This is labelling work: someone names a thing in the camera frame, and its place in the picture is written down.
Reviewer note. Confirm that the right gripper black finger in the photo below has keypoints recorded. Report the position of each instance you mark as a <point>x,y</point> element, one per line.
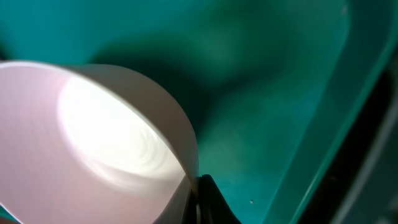
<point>213,207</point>

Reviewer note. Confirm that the pink bowl with food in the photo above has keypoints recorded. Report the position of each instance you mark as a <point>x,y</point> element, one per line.
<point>93,144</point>

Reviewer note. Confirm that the grey dishwasher rack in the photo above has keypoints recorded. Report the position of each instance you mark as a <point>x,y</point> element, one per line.
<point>373,195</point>

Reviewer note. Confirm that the teal plastic tray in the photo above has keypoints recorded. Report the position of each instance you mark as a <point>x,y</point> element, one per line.
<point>271,87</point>

